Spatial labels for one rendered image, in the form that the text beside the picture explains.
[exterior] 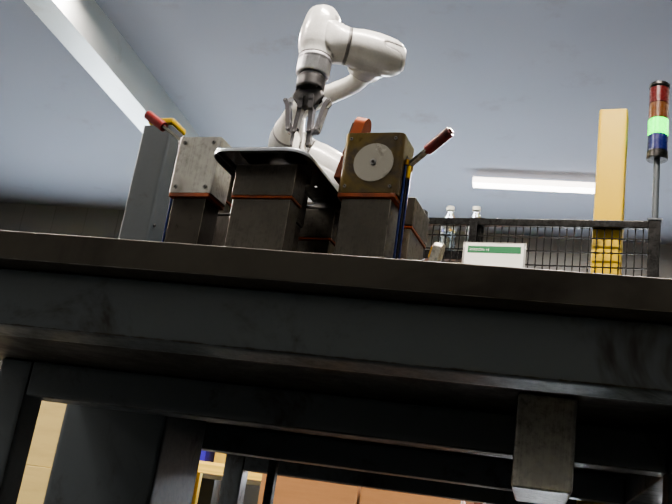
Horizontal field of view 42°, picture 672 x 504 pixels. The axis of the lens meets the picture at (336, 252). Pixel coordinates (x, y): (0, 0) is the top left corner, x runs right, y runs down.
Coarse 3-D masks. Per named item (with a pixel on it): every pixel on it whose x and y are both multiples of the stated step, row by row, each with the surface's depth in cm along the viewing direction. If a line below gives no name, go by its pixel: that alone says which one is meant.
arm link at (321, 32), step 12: (312, 12) 234; (324, 12) 234; (336, 12) 237; (312, 24) 232; (324, 24) 232; (336, 24) 233; (300, 36) 234; (312, 36) 231; (324, 36) 231; (336, 36) 232; (348, 36) 233; (300, 48) 233; (312, 48) 230; (324, 48) 231; (336, 48) 232; (348, 48) 233; (336, 60) 235
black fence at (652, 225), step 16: (432, 224) 328; (448, 224) 325; (464, 224) 323; (480, 224) 321; (496, 224) 319; (512, 224) 317; (528, 224) 315; (544, 224) 313; (560, 224) 311; (576, 224) 309; (592, 224) 308; (608, 224) 306; (624, 224) 304; (640, 224) 302; (656, 224) 300; (432, 240) 326; (480, 240) 320; (544, 240) 312; (656, 240) 298; (528, 256) 312; (656, 256) 296; (656, 272) 295; (272, 464) 315; (272, 480) 313; (272, 496) 313
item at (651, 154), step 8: (648, 152) 309; (656, 152) 306; (664, 152) 306; (648, 160) 310; (656, 160) 308; (664, 160) 309; (656, 168) 307; (656, 176) 306; (656, 184) 305; (656, 192) 304; (656, 200) 303; (656, 208) 302; (656, 216) 302
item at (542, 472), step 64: (0, 320) 118; (64, 320) 116; (128, 320) 114; (192, 320) 112; (256, 320) 111; (320, 320) 109; (384, 320) 107; (448, 320) 106; (512, 320) 104; (576, 320) 102; (0, 384) 202; (64, 384) 198; (128, 384) 195; (192, 384) 192; (512, 384) 106; (576, 384) 101; (640, 384) 99; (0, 448) 196; (256, 448) 272; (320, 448) 268; (384, 448) 264; (448, 448) 179; (512, 448) 174; (576, 448) 171; (640, 448) 169
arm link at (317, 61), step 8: (304, 56) 230; (312, 56) 229; (320, 56) 230; (328, 56) 231; (304, 64) 229; (312, 64) 228; (320, 64) 229; (328, 64) 231; (296, 72) 232; (320, 72) 230; (328, 72) 231
